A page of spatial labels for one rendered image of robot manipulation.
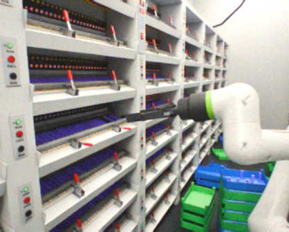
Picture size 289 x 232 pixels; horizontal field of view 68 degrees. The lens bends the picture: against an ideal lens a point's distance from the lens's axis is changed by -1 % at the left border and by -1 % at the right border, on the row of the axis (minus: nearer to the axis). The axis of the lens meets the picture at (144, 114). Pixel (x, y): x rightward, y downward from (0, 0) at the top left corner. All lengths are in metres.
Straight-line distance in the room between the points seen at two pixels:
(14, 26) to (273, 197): 1.06
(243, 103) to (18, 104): 0.61
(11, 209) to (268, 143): 0.72
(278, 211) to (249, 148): 0.47
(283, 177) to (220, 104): 0.49
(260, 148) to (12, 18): 0.73
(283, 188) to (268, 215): 0.12
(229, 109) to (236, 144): 0.10
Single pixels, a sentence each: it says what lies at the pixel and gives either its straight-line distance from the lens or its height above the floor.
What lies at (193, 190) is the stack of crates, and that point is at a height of 0.17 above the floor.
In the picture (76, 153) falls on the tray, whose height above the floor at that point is 0.88.
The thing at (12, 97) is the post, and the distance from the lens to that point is 0.66.
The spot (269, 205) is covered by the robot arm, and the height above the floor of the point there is 0.66.
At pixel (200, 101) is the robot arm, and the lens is 0.67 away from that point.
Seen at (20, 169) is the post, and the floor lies 0.91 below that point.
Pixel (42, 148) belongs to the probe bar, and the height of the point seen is 0.93.
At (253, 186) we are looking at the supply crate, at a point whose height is 0.43.
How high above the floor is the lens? 1.17
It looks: 11 degrees down
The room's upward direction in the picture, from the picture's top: straight up
